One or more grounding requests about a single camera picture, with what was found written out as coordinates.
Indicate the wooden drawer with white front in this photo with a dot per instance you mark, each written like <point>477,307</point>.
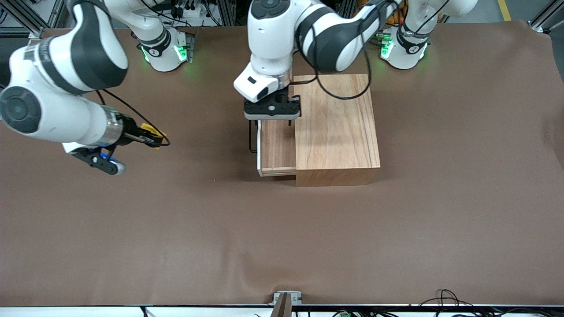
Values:
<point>277,145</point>

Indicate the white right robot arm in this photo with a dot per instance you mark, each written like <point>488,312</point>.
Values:
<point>44,114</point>

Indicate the yellow cube block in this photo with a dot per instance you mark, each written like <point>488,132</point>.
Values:
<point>159,137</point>

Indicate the aluminium frame beam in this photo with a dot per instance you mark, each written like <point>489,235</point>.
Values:
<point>36,33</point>
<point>542,24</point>

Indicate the wooden drawer cabinet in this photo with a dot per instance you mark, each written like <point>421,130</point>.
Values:
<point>339,132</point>

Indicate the brown table mat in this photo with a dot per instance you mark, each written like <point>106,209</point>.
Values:
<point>220,229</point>

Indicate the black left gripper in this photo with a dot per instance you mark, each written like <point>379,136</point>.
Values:
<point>250,136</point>

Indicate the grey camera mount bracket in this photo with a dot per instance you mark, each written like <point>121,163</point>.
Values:
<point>287,299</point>

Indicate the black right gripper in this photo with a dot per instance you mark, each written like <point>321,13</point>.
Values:
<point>129,134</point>

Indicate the white power strip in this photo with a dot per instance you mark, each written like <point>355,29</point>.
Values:
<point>189,11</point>

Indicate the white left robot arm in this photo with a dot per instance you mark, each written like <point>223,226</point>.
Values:
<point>273,39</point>

